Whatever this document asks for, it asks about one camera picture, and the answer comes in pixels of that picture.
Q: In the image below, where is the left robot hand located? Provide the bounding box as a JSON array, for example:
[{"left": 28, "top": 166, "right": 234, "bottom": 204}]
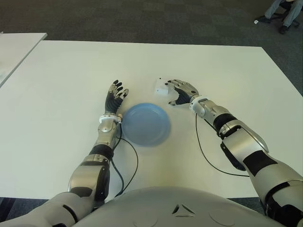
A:
[{"left": 104, "top": 79, "right": 130, "bottom": 116}]

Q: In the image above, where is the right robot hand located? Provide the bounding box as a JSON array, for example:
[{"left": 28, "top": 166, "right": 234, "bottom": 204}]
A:
[{"left": 165, "top": 79, "right": 201, "bottom": 106}]

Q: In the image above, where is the white charger block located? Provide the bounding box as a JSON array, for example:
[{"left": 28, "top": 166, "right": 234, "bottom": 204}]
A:
[{"left": 154, "top": 78, "right": 170, "bottom": 96}]

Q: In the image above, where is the blue plastic plate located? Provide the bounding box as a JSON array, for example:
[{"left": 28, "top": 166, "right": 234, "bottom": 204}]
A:
[{"left": 121, "top": 102, "right": 171, "bottom": 148}]

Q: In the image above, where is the white side table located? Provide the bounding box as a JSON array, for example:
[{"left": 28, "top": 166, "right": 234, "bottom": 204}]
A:
[{"left": 0, "top": 33, "right": 48, "bottom": 87}]

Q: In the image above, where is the grey robot torso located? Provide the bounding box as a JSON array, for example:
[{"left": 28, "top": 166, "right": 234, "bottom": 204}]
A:
[{"left": 78, "top": 186, "right": 285, "bottom": 227}]

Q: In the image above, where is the seated person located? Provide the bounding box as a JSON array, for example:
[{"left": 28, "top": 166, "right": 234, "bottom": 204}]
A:
[{"left": 264, "top": 0, "right": 303, "bottom": 34}]

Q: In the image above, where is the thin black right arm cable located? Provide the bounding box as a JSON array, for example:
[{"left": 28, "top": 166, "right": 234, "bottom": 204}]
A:
[{"left": 195, "top": 113, "right": 250, "bottom": 177}]

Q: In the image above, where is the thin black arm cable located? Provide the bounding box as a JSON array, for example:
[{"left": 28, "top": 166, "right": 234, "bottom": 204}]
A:
[
  {"left": 195, "top": 113, "right": 250, "bottom": 177},
  {"left": 113, "top": 137, "right": 139, "bottom": 198}
]

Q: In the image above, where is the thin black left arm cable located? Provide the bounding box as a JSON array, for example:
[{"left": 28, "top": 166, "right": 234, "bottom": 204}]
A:
[{"left": 113, "top": 137, "right": 139, "bottom": 198}]

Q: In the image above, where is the thick dark left arm cable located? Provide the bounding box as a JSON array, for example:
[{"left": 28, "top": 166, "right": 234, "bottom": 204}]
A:
[{"left": 111, "top": 159, "right": 125, "bottom": 193}]

